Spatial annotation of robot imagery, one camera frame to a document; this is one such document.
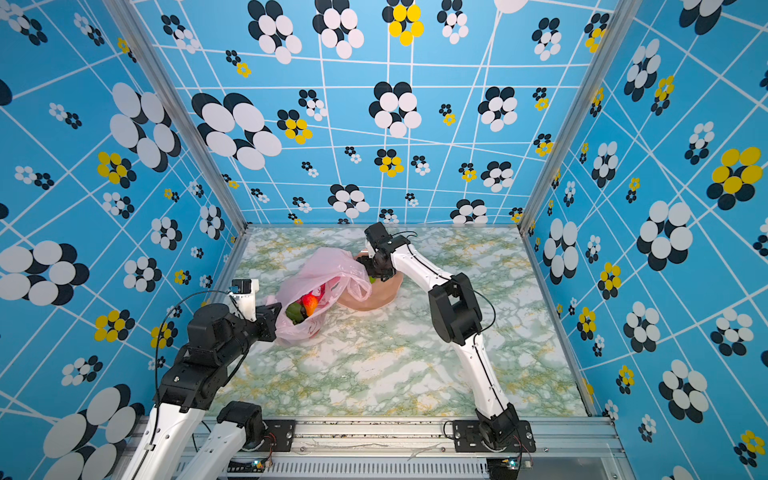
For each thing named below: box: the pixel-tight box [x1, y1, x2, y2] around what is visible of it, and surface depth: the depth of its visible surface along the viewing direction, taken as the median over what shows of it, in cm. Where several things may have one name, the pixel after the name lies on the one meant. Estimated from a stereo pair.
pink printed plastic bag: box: [266, 247, 372, 341], surface depth 88 cm
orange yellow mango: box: [299, 291, 319, 317], surface depth 91 cm
